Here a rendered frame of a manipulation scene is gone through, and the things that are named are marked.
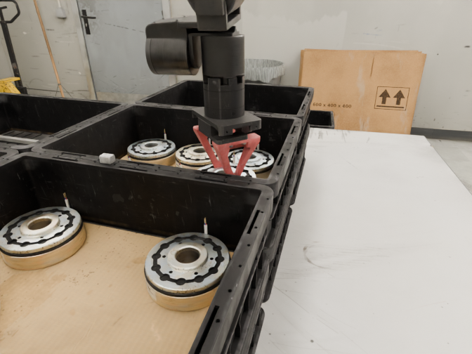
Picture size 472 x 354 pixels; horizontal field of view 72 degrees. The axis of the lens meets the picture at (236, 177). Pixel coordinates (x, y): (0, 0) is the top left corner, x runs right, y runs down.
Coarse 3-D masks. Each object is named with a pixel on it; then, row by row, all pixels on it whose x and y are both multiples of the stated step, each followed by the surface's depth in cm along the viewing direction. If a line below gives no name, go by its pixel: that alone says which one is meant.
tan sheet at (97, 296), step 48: (96, 240) 47; (144, 240) 47; (0, 288) 39; (48, 288) 39; (96, 288) 39; (144, 288) 39; (0, 336) 33; (48, 336) 33; (96, 336) 33; (144, 336) 33; (192, 336) 33
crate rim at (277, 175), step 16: (112, 112) 69; (80, 128) 60; (48, 144) 53; (288, 144) 53; (96, 160) 48; (128, 160) 48; (288, 160) 50; (208, 176) 43; (224, 176) 43; (240, 176) 43; (272, 176) 43
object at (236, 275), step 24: (0, 168) 46; (96, 168) 46; (120, 168) 45; (144, 168) 45; (264, 192) 39; (264, 216) 35; (240, 240) 31; (240, 264) 28; (240, 288) 27; (216, 312) 25; (216, 336) 22
